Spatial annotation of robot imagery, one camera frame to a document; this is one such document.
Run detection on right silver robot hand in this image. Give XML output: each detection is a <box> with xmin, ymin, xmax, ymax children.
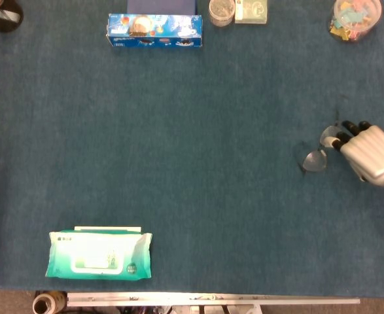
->
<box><xmin>324</xmin><ymin>120</ymin><xmax>384</xmax><ymax>188</ymax></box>

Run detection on thin wire-frame eyeglasses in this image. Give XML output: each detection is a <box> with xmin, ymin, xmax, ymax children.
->
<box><xmin>296</xmin><ymin>111</ymin><xmax>343</xmax><ymax>177</ymax></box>

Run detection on white black robot base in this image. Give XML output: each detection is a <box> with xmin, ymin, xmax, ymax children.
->
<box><xmin>116</xmin><ymin>304</ymin><xmax>264</xmax><ymax>314</ymax></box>

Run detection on clear jar of binder clips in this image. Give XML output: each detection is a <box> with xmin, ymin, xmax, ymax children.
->
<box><xmin>328</xmin><ymin>0</ymin><xmax>383</xmax><ymax>43</ymax></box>

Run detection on pale green small box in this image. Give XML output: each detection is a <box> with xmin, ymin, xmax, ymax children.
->
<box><xmin>234</xmin><ymin>0</ymin><xmax>268</xmax><ymax>25</ymax></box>

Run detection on blue felt table cover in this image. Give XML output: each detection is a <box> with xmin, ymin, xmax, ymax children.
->
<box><xmin>0</xmin><ymin>0</ymin><xmax>384</xmax><ymax>297</ymax></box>

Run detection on small clear jar of pins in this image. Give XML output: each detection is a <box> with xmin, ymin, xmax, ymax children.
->
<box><xmin>209</xmin><ymin>0</ymin><xmax>237</xmax><ymax>27</ymax></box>

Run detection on blue Oreo cookie box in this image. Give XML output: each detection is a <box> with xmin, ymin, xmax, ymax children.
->
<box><xmin>105</xmin><ymin>13</ymin><xmax>203</xmax><ymax>49</ymax></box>

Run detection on dark blue flat box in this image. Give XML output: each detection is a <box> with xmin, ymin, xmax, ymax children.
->
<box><xmin>127</xmin><ymin>0</ymin><xmax>198</xmax><ymax>16</ymax></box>

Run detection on green white wet wipes pack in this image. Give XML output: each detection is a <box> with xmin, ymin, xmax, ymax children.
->
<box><xmin>44</xmin><ymin>230</ymin><xmax>153</xmax><ymax>281</ymax></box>

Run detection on brown tape roll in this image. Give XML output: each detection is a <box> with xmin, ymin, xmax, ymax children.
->
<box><xmin>32</xmin><ymin>290</ymin><xmax>68</xmax><ymax>314</ymax></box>

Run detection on black mesh pen holder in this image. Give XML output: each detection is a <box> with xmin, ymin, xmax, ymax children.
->
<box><xmin>0</xmin><ymin>0</ymin><xmax>24</xmax><ymax>33</ymax></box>

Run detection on aluminium rail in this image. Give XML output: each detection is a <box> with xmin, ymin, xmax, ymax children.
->
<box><xmin>66</xmin><ymin>292</ymin><xmax>361</xmax><ymax>308</ymax></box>

